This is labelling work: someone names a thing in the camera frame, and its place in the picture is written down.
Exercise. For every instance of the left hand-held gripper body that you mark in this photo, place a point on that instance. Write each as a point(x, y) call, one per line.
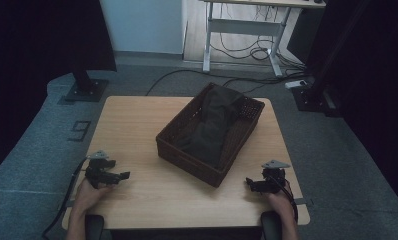
point(100, 175)

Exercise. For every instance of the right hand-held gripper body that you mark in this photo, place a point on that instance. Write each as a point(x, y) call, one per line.
point(270, 183)

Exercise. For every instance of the black skirt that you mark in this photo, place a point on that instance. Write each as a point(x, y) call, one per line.
point(210, 133)

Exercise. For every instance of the brown wicker basket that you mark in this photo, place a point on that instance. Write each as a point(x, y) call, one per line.
point(183, 133)

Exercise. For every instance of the person's right hand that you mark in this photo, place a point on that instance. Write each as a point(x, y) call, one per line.
point(283, 203)

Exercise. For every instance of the person's left hand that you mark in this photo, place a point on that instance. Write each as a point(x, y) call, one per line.
point(88, 196)

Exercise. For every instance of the black floor tape mark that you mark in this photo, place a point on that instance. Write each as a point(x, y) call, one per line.
point(78, 130)

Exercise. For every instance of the black stand with square base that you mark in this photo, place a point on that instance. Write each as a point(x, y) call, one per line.
point(87, 90)

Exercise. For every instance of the black slanted stand with base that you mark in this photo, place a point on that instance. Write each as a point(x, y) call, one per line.
point(315, 96)

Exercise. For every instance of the white power strip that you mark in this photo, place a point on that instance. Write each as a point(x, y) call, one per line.
point(295, 84)

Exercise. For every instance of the black curtain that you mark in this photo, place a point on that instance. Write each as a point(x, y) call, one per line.
point(37, 40)
point(380, 83)

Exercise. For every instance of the white standing desk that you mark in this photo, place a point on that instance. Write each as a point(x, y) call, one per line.
point(243, 26)

